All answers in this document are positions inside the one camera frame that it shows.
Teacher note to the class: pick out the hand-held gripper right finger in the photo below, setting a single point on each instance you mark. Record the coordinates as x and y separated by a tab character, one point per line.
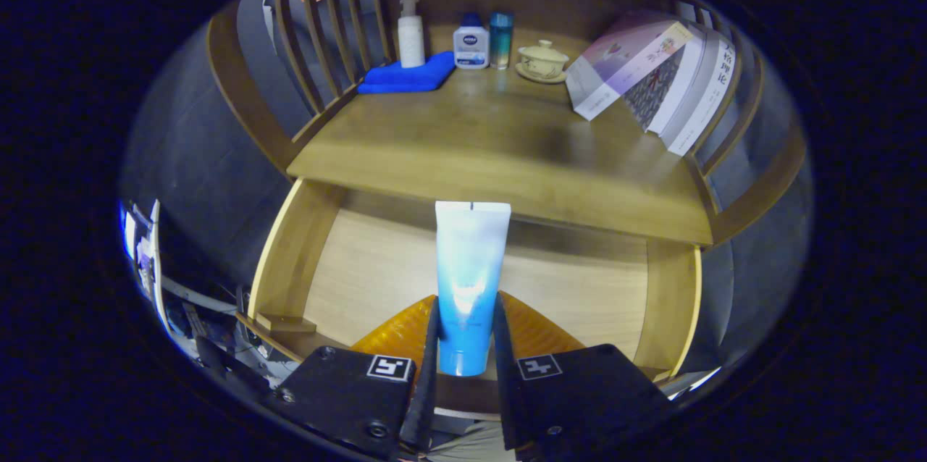
505	389

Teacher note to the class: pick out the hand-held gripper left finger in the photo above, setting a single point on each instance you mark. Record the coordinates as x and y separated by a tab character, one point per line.
427	389

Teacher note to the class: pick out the wooden drawer with black knob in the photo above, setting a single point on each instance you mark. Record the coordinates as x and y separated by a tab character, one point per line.
376	274

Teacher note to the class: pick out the blue white tube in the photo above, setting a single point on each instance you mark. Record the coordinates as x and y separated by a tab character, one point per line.
471	259

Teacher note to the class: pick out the wooden countertop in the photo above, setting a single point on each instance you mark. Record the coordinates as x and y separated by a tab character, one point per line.
492	136

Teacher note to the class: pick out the blue folded cloth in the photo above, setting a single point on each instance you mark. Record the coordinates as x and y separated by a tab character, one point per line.
405	77

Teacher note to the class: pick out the beige saucer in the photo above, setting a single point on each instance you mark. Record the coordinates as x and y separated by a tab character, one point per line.
523	72

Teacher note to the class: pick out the black backdrop cloth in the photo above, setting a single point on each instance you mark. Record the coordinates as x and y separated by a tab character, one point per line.
195	158

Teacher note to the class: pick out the beige lidded teacup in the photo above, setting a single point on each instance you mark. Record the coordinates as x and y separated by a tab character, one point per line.
543	58

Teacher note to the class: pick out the dark patterned cover book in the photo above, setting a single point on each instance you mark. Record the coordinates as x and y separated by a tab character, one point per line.
655	89

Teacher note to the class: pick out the white lotion bottle blue cap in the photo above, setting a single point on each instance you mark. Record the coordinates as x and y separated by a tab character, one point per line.
471	49

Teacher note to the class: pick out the purple white book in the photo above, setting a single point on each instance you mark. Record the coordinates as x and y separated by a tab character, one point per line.
623	64

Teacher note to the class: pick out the teal cylindrical bottle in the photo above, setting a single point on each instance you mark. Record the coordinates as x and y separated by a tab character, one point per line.
501	42

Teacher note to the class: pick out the white pump bottle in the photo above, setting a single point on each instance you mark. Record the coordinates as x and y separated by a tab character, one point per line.
411	42

